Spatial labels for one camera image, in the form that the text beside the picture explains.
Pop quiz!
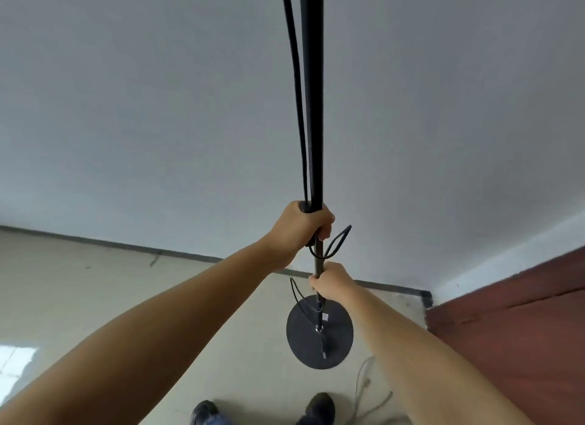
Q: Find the person's right hand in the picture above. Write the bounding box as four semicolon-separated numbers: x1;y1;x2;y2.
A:
308;261;362;305

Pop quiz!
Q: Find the person's left hand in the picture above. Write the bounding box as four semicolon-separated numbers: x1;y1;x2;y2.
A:
266;201;335;270

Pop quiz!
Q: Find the black cable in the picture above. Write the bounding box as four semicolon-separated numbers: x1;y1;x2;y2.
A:
280;0;353;312

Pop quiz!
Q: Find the black stand pole with round base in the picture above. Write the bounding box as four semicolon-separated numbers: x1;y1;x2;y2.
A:
286;0;354;370

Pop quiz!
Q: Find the person's right forearm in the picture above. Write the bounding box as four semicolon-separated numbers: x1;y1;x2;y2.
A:
340;284;538;425

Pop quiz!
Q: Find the person's left forearm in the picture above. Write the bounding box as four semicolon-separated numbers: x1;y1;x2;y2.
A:
0;238;289;425

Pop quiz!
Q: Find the person's dark right shoe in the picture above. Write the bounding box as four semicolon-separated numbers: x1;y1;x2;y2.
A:
296;392;336;425

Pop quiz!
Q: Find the person's dark shoe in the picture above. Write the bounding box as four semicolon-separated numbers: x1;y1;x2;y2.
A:
190;400;220;425
296;392;336;425

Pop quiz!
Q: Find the person's dark left shoe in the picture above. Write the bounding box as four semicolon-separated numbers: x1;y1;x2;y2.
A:
190;400;220;425

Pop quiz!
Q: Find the brown wooden door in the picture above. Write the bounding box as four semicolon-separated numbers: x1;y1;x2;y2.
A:
424;246;585;425

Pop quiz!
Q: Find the thin grey cable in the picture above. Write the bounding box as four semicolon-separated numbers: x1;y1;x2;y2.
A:
354;356;394;422

